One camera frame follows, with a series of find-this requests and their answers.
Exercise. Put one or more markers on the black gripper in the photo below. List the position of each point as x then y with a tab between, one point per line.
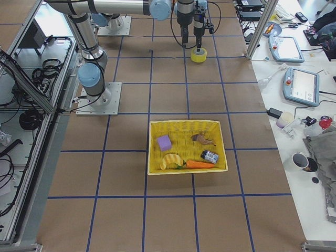
198	27

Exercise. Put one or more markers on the yellow tape roll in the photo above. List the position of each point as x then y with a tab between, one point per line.
198	55

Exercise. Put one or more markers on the brass cylinder tool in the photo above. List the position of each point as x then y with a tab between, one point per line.
269	29

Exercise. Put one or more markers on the blue plate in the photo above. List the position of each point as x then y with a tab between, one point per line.
277	30

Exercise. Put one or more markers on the light bulb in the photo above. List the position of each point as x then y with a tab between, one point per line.
262	83

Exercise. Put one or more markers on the upper teach pendant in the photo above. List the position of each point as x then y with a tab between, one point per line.
285	49

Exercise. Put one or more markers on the teach pendant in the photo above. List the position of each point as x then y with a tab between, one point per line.
301	86
285	49

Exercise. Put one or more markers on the brown toy animal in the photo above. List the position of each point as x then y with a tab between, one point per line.
202	140

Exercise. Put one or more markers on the purple foam block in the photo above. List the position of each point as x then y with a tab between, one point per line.
164	143

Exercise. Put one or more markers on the yellow plastic basket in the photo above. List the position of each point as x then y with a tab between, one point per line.
180	132

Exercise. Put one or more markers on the lower teach pendant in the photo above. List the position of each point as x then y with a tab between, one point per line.
301	86

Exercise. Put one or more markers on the small dark can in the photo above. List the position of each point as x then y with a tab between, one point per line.
210	156

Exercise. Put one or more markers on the white paper cup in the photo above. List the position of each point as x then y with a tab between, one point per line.
284	119

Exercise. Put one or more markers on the yellow toy banana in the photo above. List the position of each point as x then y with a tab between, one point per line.
169	159

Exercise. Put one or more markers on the orange toy carrot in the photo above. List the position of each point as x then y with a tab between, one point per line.
195	165

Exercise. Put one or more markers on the grey cloth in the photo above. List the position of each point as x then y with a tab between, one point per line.
322	150

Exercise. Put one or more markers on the aluminium frame post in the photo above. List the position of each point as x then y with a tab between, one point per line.
267	13

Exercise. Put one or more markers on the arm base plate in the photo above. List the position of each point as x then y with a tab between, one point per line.
124	31
107	104

